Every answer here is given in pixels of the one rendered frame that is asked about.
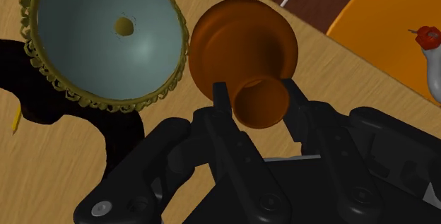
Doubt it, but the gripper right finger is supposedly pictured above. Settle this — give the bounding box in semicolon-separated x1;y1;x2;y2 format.
281;78;441;224

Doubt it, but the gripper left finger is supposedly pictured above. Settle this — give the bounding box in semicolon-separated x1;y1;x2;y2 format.
73;81;292;224

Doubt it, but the orange-brown vase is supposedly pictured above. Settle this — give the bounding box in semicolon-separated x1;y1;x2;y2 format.
188;0;299;130

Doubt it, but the white figure with red top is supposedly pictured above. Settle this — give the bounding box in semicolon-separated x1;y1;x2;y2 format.
408;25;441;98

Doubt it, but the grey bowl with gold rim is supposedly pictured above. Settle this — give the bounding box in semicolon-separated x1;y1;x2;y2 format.
18;0;190;114

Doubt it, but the thin yellow stick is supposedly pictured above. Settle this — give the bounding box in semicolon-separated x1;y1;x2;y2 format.
11;107;23;135

